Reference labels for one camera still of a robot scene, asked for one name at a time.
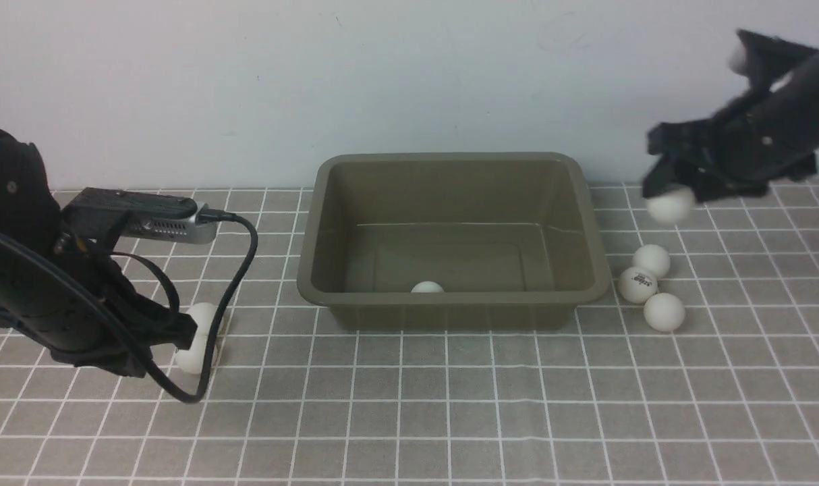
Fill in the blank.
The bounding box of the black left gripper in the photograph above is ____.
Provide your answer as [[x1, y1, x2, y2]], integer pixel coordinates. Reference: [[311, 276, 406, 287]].
[[66, 270, 198, 377]]

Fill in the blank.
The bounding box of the white table-tennis ball front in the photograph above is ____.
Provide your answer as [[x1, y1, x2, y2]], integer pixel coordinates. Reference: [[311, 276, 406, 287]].
[[643, 293, 686, 333]]

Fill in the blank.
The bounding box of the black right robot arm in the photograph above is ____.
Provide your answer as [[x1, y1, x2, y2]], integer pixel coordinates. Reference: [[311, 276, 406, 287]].
[[642, 30, 819, 203]]

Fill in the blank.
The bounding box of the olive plastic bin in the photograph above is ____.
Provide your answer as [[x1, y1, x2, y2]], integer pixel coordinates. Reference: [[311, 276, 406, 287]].
[[298, 152, 612, 331]]

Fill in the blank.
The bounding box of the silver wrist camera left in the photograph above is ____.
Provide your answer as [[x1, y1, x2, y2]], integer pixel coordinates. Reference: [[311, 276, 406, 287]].
[[62, 188, 219, 245]]

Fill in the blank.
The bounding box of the grey checked tablecloth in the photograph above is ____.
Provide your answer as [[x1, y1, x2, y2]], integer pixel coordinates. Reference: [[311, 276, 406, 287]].
[[0, 180, 819, 485]]

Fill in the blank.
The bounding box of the white ball with logo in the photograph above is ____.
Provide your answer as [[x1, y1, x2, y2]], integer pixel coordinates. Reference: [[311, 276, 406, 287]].
[[617, 267, 658, 304]]

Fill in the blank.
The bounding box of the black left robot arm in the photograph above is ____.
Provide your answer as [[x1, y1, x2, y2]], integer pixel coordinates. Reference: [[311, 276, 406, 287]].
[[0, 129, 197, 377]]

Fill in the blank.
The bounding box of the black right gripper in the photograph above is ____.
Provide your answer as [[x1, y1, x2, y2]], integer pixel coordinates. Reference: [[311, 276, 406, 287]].
[[642, 114, 819, 203]]

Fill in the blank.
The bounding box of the black camera cable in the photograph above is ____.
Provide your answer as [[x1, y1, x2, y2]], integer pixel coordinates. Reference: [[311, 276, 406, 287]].
[[0, 211, 259, 404]]

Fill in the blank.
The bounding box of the white table-tennis ball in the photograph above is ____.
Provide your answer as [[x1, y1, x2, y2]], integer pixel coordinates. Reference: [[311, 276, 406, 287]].
[[643, 293, 686, 333], [645, 187, 696, 225], [631, 244, 671, 279]]

